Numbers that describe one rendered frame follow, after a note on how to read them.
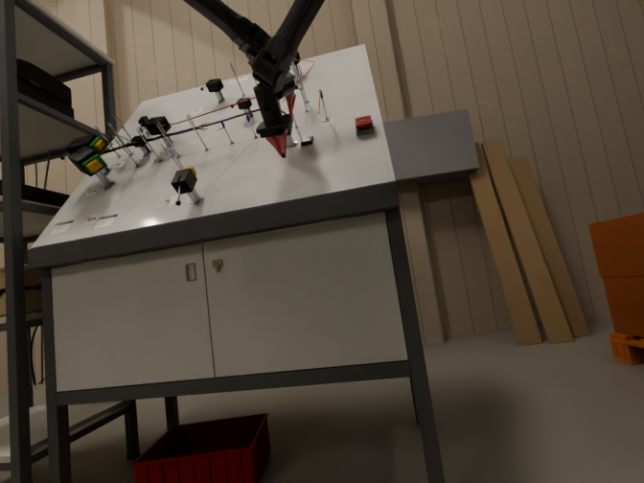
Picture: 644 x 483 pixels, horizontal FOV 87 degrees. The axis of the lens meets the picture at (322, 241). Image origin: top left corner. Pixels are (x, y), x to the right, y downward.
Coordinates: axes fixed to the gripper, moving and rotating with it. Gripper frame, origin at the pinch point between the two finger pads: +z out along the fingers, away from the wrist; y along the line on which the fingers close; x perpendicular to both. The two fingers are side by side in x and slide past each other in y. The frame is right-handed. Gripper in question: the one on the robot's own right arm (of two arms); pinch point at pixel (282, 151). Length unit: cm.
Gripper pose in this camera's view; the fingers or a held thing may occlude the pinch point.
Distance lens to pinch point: 109.0
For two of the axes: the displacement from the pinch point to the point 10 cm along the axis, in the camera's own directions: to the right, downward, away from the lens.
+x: -1.1, 6.2, -7.7
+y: -9.7, 0.9, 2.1
